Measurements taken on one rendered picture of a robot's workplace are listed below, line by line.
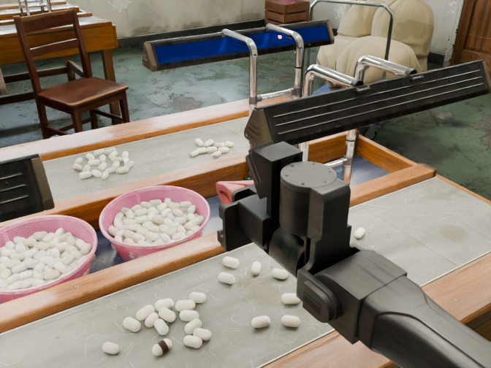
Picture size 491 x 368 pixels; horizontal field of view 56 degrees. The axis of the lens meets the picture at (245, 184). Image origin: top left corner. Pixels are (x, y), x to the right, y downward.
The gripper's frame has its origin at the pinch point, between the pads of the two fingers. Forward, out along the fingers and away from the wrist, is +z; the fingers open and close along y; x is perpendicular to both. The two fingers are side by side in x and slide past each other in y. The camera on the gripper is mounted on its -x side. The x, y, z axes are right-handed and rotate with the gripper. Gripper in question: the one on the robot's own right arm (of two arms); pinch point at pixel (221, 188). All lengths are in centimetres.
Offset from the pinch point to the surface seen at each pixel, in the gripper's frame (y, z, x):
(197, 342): 3.9, 3.7, 31.1
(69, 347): 22.4, 16.8, 32.6
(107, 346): 17.2, 11.7, 31.0
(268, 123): -17.0, 11.6, -2.1
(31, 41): -30, 282, 31
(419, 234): -56, 3, 33
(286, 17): -363, 430, 69
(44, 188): 20.3, 13.4, -0.7
